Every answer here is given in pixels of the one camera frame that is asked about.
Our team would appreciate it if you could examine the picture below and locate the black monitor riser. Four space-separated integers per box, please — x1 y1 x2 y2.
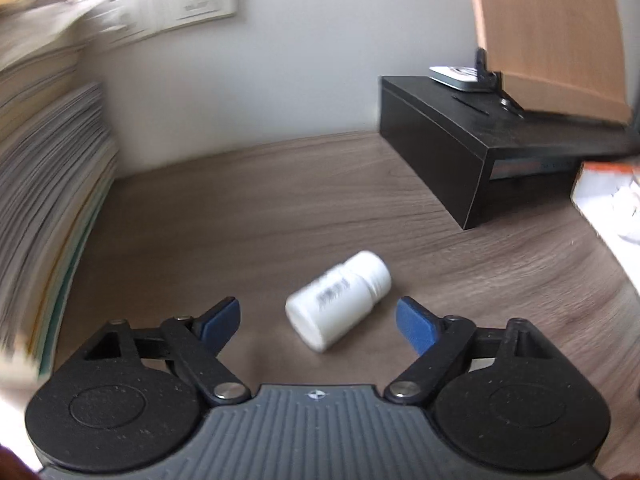
378 75 640 231

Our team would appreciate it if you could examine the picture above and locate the small white device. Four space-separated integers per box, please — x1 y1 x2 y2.
429 65 481 92

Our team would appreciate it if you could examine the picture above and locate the white pill bottle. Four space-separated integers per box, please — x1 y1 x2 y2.
285 251 392 352

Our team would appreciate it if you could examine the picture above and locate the wooden book stand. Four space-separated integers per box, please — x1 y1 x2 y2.
465 0 631 123

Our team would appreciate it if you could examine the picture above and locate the stack of books and papers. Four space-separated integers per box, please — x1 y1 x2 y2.
0 0 121 391

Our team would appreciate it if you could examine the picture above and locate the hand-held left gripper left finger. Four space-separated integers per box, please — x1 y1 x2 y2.
47 297 251 407

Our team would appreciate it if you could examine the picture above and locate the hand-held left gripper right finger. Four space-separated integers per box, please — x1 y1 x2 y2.
384 297 573 407

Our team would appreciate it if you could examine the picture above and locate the orange and white cardboard box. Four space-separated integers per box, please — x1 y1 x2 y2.
571 161 640 246

